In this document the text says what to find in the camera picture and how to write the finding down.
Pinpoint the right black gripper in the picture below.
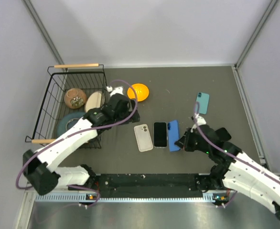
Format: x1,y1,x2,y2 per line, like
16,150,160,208
175,127,211,154

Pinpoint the blue phone case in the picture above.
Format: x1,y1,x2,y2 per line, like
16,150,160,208
167,120,180,152

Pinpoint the clear transparent phone case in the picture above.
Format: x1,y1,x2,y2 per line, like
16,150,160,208
153,121,168,149

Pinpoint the beige phone case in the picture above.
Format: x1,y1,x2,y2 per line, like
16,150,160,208
134,124,153,152

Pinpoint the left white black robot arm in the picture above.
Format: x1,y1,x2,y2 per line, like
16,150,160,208
19,93,140,195

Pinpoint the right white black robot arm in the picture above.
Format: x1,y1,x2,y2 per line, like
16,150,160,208
175,125,280,221

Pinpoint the black phone case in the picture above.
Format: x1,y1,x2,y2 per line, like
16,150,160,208
215,127,231,142

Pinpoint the teal phone case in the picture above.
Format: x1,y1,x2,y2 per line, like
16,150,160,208
194,92,210,115

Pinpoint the beige oval plate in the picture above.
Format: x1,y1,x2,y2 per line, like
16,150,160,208
85,91,105,113

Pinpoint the orange bowl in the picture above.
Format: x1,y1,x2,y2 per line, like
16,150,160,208
127,83,150,102

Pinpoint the brown ceramic vase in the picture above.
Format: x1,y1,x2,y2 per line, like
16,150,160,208
64,88,87,109

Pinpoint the blue grey ceramic bowl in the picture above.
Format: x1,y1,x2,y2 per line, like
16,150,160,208
56,112,85,137

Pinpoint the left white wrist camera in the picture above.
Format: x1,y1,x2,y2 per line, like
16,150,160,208
106,86,123,97

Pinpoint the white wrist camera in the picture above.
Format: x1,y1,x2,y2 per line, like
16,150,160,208
192,114,206,128
106,86,123,97

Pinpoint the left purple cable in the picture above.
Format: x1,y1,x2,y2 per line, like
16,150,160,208
15,80,139,225

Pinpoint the purple cable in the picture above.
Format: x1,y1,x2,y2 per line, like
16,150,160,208
15,80,139,225
193,102,280,208

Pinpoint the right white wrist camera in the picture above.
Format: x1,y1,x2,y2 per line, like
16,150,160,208
192,114,206,128

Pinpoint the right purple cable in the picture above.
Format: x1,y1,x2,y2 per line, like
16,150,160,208
193,102,280,208

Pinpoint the black wire basket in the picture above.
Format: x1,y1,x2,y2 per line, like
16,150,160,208
25,63,107,146

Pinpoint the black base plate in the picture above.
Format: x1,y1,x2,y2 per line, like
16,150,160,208
83,174,227,192

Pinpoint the grey cable duct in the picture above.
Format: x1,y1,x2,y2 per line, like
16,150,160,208
35,192,229,203

